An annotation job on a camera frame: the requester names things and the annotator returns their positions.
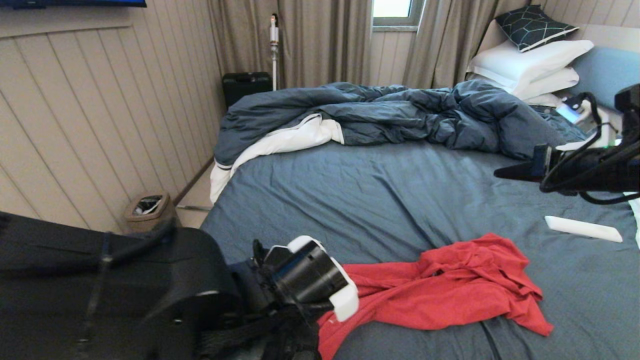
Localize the red printed t-shirt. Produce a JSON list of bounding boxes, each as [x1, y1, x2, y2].
[[317, 232, 555, 360]]

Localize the white flat remote control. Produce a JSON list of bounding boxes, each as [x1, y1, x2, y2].
[[544, 215, 624, 244]]

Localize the large white pillow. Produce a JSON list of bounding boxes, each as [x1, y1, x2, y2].
[[467, 40, 595, 92]]

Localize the blue headboard cushion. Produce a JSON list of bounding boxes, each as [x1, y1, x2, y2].
[[570, 46, 640, 112]]

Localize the dark blue crumpled duvet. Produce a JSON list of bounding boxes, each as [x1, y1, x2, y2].
[[214, 80, 586, 167]]

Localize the bed with blue sheet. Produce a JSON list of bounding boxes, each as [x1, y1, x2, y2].
[[200, 106, 640, 360]]

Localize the dark geometric patterned cushion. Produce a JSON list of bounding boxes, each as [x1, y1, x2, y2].
[[495, 5, 580, 54]]

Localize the taupe trash bin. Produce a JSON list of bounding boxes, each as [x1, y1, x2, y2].
[[124, 192, 177, 234]]

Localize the black plastic bin liner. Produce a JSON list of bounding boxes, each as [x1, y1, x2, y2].
[[135, 196, 164, 216]]

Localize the white blanket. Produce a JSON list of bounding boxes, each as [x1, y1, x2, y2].
[[210, 114, 346, 203]]

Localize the black suitcase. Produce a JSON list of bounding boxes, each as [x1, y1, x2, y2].
[[222, 71, 274, 109]]

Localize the white stick vacuum cleaner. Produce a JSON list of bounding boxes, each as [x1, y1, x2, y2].
[[270, 13, 280, 91]]

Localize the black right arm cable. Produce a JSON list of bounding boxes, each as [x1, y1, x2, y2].
[[539, 91, 640, 206]]

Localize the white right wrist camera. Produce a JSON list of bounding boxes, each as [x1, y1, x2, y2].
[[556, 92, 622, 152]]

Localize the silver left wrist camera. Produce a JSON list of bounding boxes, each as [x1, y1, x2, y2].
[[252, 239, 292, 273]]

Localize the window with grey frame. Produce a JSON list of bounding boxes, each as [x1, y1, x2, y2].
[[372, 0, 425, 32]]

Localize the wall-mounted television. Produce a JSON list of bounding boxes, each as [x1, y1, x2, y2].
[[0, 0, 148, 8]]

